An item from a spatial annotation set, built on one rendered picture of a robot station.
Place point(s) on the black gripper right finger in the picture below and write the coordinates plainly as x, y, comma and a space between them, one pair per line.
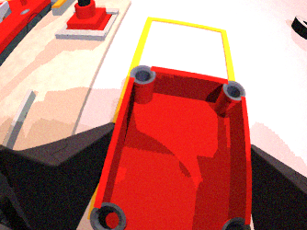
279, 194

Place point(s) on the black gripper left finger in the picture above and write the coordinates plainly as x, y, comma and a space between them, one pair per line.
51, 185

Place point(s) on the tan flat base plate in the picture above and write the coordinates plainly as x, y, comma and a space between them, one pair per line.
47, 78

